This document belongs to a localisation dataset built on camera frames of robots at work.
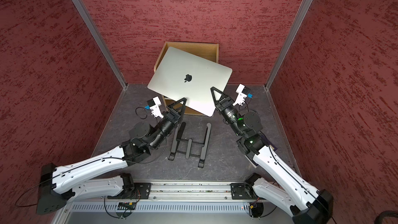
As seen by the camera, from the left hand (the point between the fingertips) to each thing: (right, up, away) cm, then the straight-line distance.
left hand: (187, 106), depth 60 cm
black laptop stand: (-2, -25, +25) cm, 35 cm away
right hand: (+8, +5, -1) cm, 10 cm away
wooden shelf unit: (+9, +33, +34) cm, 48 cm away
